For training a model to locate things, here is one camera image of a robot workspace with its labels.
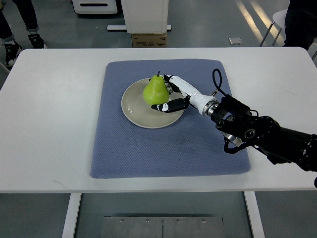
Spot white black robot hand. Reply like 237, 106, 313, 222
151, 75, 219, 116

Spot green pear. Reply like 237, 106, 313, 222
143, 71, 169, 106

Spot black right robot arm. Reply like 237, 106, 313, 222
203, 93, 317, 172

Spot silver floor outlet plate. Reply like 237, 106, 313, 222
228, 37, 243, 45

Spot beige round plate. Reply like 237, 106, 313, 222
121, 78, 184, 129

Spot brown cardboard box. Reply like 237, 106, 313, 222
131, 33, 167, 48

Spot blue textured mat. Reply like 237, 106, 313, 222
90, 59, 251, 179

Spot white cabinet on stand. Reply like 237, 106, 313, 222
107, 0, 172, 34

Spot white chair metal legs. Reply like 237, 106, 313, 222
259, 9, 287, 47

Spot person in black clothes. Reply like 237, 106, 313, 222
284, 0, 317, 50

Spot white right table leg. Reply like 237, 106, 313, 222
244, 191, 265, 238

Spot white table leg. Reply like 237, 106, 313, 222
244, 191, 265, 238
62, 193, 82, 238

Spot white appliance with slot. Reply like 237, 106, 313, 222
72, 0, 118, 14

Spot white left table leg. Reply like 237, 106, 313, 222
62, 193, 82, 238

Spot person in dark trousers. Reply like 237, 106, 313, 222
0, 0, 48, 67

